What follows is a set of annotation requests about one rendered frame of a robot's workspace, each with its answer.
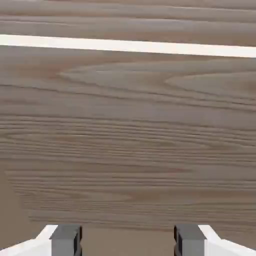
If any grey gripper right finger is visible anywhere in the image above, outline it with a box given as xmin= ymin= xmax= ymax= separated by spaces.
xmin=173 ymin=223 xmax=256 ymax=256

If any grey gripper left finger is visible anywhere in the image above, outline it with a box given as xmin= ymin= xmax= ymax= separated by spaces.
xmin=0 ymin=224 xmax=83 ymax=256

